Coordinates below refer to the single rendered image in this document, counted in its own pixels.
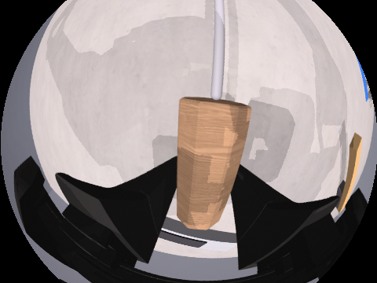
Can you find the wooden-handled metal rod tool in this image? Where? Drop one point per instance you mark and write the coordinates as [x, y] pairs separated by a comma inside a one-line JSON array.
[[211, 140]]

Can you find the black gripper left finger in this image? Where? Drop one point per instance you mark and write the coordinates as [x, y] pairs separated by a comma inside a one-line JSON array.
[[135, 210]]

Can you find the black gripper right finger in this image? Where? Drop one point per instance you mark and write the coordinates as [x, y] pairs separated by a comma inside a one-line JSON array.
[[265, 220]]

